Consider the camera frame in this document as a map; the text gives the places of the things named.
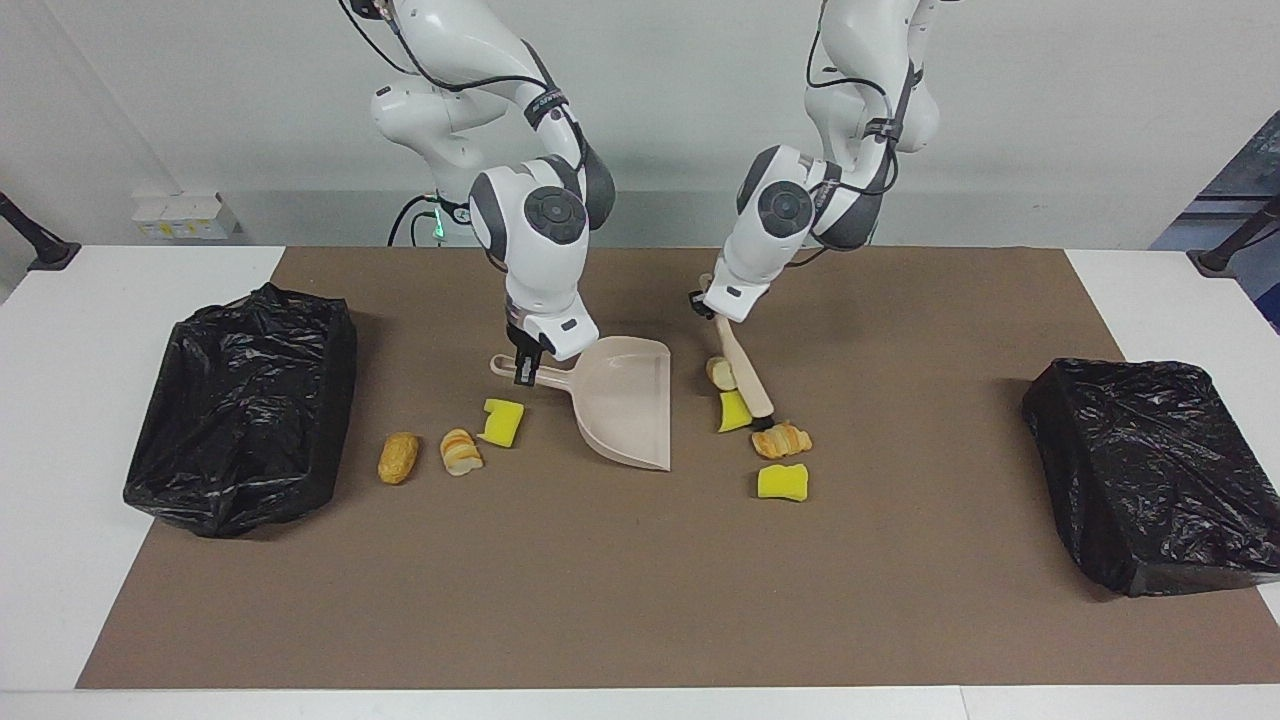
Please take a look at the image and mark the beige plastic dustpan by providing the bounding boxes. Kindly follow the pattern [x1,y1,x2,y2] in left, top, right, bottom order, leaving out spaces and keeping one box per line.
[489,336,673,472]

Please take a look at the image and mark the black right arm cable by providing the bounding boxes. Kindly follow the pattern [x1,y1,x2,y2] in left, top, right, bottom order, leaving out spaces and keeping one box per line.
[338,0,591,171]

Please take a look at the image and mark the brown oval bun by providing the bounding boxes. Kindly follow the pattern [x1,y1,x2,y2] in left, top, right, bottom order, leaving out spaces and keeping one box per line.
[377,431,420,486]

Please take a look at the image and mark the black pole stand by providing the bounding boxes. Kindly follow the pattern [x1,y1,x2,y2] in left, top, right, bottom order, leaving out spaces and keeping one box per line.
[1187,195,1280,278]
[0,190,83,272]

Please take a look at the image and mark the black bag lined bin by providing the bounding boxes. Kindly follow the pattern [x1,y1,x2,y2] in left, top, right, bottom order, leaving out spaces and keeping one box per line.
[1021,358,1280,599]
[122,282,359,540]

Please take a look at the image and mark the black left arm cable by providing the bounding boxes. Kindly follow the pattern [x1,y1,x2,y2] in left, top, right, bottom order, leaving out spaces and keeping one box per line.
[806,0,903,193]

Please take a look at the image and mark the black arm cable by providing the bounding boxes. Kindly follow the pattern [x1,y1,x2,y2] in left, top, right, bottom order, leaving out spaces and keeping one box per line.
[338,0,591,171]
[806,0,903,193]

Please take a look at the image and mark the orange striped bread roll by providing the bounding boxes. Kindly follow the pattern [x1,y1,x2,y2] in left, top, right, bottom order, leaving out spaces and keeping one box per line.
[440,428,484,478]
[752,423,813,461]

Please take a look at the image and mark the beige hand brush black bristles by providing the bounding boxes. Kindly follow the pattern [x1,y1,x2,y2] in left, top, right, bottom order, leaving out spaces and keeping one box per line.
[700,273,791,433]

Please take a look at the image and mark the black base cable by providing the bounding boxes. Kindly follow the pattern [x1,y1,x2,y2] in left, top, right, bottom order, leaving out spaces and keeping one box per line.
[387,193,441,248]

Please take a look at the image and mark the dark blue partition panel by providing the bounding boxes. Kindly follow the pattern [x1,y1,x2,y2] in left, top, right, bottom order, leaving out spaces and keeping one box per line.
[1148,108,1280,333]

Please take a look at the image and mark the white wall box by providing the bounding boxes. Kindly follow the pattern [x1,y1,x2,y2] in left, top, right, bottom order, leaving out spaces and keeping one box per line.
[132,192,242,240]

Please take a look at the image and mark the brown paper table mat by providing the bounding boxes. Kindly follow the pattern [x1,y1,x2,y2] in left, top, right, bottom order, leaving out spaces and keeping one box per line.
[75,246,1280,691]

